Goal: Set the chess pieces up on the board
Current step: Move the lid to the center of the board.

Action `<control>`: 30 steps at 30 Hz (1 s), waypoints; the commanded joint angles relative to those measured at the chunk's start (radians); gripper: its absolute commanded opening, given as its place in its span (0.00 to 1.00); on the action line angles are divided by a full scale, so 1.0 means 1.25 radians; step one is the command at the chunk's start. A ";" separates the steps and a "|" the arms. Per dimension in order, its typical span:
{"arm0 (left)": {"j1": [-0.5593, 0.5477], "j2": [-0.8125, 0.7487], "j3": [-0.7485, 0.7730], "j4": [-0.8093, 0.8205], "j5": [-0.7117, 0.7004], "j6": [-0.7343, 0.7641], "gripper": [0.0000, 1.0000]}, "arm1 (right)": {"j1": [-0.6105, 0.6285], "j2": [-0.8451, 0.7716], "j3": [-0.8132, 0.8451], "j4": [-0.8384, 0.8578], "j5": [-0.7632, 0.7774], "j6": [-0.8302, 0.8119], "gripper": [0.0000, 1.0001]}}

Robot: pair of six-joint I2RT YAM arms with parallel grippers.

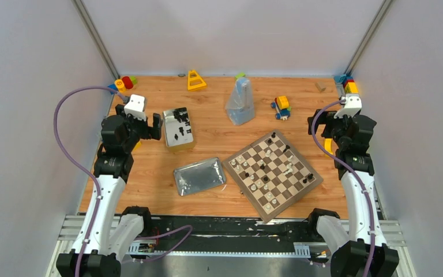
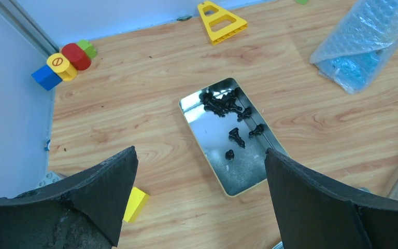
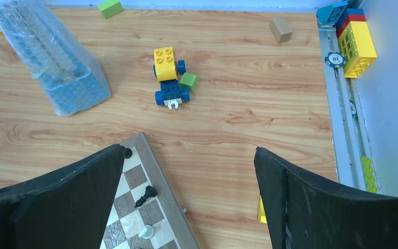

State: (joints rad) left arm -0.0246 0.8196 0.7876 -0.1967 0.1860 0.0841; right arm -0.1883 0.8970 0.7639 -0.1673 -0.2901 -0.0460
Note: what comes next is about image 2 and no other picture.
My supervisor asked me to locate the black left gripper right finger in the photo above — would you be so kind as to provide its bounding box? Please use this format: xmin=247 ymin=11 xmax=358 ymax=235
xmin=265 ymin=148 xmax=398 ymax=248

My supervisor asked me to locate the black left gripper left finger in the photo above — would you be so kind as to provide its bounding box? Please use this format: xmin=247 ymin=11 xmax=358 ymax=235
xmin=0 ymin=146 xmax=138 ymax=248

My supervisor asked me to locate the pile of black chess pieces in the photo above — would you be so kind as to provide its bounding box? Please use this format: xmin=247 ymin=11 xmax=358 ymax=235
xmin=200 ymin=87 xmax=252 ymax=122

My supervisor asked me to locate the grey lego brick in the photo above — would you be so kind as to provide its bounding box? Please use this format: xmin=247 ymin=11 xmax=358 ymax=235
xmin=36 ymin=171 xmax=67 ymax=188

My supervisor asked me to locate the small yellow block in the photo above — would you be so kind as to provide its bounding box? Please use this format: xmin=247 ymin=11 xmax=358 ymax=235
xmin=123 ymin=187 xmax=150 ymax=223

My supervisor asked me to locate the black pawn in tin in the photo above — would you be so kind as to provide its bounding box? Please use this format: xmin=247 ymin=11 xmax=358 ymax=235
xmin=225 ymin=149 xmax=235 ymax=160

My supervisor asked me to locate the silver metal tin box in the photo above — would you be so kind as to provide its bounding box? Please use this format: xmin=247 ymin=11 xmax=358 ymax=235
xmin=179 ymin=78 xmax=287 ymax=197

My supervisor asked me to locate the blue cube block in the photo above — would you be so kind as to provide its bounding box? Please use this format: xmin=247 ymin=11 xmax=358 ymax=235
xmin=31 ymin=65 xmax=63 ymax=91

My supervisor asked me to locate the yellow cylinder block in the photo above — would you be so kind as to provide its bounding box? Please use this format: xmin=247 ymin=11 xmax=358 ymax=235
xmin=46 ymin=53 xmax=78 ymax=81

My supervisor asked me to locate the red cylinder block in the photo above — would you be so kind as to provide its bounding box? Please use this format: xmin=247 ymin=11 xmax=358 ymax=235
xmin=61 ymin=43 xmax=91 ymax=71

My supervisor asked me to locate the clear bubble wrap bag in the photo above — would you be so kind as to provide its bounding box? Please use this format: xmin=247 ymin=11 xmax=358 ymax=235
xmin=309 ymin=1 xmax=398 ymax=94

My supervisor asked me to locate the green block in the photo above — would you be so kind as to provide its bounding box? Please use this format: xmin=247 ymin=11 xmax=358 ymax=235
xmin=76 ymin=39 xmax=97 ymax=59

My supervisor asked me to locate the yellow trapezoid toy block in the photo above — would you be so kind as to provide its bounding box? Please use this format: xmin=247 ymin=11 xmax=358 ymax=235
xmin=197 ymin=1 xmax=248 ymax=46

